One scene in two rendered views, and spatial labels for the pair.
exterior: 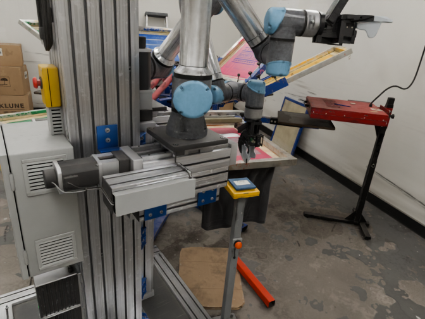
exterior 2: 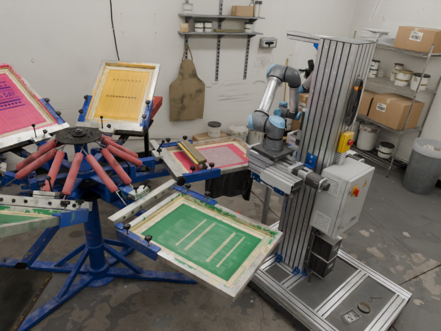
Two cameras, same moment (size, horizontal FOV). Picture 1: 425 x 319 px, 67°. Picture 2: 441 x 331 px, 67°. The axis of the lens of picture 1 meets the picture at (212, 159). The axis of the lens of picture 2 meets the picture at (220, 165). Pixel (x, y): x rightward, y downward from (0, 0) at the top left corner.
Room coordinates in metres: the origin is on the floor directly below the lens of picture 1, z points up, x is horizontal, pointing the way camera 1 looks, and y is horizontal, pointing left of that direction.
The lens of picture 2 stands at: (2.20, 2.52, 2.25)
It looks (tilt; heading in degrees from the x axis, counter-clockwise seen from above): 28 degrees down; 262
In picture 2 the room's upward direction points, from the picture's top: 4 degrees clockwise
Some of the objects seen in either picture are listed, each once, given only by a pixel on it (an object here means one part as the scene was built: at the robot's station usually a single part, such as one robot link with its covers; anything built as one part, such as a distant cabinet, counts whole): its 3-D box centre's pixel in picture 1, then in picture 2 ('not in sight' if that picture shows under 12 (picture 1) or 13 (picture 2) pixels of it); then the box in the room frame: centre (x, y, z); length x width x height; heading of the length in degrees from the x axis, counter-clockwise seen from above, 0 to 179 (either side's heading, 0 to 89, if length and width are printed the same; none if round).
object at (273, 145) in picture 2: not in sight; (273, 142); (1.53, 0.39, 1.31); 0.15 x 0.15 x 0.10
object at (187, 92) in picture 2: not in sight; (187, 84); (2.11, -2.07, 1.06); 0.53 x 0.07 x 1.05; 21
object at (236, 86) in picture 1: (232, 91); (281, 111); (1.37, -0.06, 1.38); 0.11 x 0.11 x 0.08; 56
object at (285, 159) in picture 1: (222, 140); (213, 155); (1.91, -0.05, 0.97); 0.79 x 0.58 x 0.04; 21
